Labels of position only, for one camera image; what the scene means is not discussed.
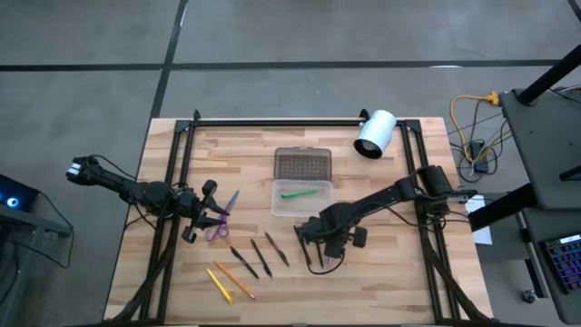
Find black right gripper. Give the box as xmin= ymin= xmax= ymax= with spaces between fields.
xmin=297 ymin=212 xmax=369 ymax=262

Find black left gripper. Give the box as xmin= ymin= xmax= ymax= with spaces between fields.
xmin=173 ymin=179 xmax=231 ymax=244

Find purple handled scissors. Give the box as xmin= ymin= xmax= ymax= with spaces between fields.
xmin=204 ymin=189 xmax=241 ymax=243

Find orange pencil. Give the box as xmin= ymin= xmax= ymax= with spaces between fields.
xmin=213 ymin=261 xmax=257 ymax=301

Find green marker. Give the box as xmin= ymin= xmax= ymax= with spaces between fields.
xmin=280 ymin=188 xmax=320 ymax=200

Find translucent plastic supply box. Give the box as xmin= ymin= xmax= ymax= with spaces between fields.
xmin=271 ymin=145 xmax=336 ymax=218

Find white cylindrical lamp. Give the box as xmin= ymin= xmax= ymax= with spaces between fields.
xmin=352 ymin=108 xmax=399 ymax=160

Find white paper sheet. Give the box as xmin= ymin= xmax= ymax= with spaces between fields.
xmin=465 ymin=193 xmax=494 ymax=246

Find black power adapter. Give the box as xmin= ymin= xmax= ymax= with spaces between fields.
xmin=469 ymin=140 xmax=490 ymax=173

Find computer with blue light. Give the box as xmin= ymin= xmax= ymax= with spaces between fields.
xmin=0 ymin=173 xmax=40 ymax=213

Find backlit keyboard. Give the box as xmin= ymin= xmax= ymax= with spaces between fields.
xmin=538 ymin=233 xmax=581 ymax=295

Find dark grey workstation cart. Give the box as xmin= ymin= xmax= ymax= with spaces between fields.
xmin=467 ymin=88 xmax=581 ymax=323

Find black pole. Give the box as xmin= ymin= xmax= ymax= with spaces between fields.
xmin=517 ymin=43 xmax=581 ymax=105

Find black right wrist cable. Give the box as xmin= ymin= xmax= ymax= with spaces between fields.
xmin=309 ymin=252 xmax=349 ymax=276

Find black cable bundle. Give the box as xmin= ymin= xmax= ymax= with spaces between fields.
xmin=106 ymin=213 xmax=182 ymax=324
xmin=417 ymin=213 xmax=487 ymax=323

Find yellow extension cable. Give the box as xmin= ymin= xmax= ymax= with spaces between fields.
xmin=448 ymin=90 xmax=500 ymax=158

